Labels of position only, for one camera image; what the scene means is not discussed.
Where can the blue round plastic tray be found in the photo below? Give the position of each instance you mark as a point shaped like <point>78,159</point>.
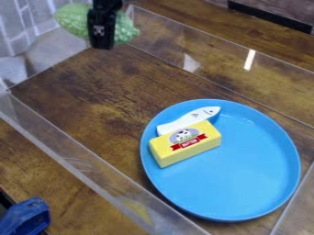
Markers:
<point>241,180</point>

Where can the green textured toy vegetable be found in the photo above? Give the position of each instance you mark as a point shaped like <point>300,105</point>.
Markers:
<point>71,17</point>

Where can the white toy fish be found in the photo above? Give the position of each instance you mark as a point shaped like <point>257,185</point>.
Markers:
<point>193,117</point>

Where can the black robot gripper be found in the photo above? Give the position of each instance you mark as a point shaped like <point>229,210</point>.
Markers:
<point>101,23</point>

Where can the white grid patterned cloth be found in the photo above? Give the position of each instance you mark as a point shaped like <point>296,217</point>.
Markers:
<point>24,20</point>

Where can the yellow toy butter block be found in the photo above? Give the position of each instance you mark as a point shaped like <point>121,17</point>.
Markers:
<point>185,143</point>

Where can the clear acrylic barrier wall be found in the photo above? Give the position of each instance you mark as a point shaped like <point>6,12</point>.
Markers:
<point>73,119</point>

